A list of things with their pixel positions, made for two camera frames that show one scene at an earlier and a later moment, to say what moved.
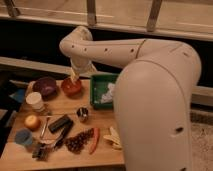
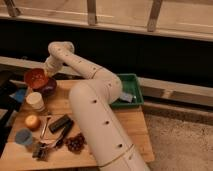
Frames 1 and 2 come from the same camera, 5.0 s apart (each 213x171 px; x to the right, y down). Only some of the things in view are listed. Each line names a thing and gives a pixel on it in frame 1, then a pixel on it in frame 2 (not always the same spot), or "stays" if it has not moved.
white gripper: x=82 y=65 → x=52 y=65
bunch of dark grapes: x=76 y=143 stays
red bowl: x=71 y=89 → x=36 y=78
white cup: x=36 y=101 stays
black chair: x=8 y=105 stays
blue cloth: x=19 y=95 stays
